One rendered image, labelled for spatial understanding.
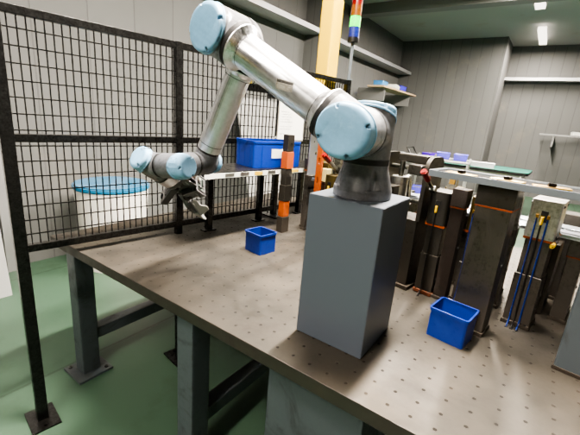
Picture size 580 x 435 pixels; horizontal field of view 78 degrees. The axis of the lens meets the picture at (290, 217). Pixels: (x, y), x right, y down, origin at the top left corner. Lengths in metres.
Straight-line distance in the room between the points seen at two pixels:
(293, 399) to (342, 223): 0.53
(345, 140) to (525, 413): 0.71
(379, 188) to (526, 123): 8.76
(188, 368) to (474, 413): 0.86
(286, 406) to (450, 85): 8.24
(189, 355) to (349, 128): 0.91
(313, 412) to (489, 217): 0.72
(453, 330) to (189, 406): 0.90
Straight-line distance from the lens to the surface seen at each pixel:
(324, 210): 0.91
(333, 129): 0.76
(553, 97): 9.62
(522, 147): 9.60
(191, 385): 1.38
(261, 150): 1.78
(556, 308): 1.51
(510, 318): 1.39
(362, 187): 0.89
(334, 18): 2.52
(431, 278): 1.40
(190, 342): 1.28
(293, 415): 1.17
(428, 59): 9.12
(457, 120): 8.80
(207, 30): 0.95
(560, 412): 1.09
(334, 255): 0.92
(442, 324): 1.15
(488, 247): 1.16
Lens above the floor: 1.28
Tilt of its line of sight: 16 degrees down
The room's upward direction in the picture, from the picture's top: 5 degrees clockwise
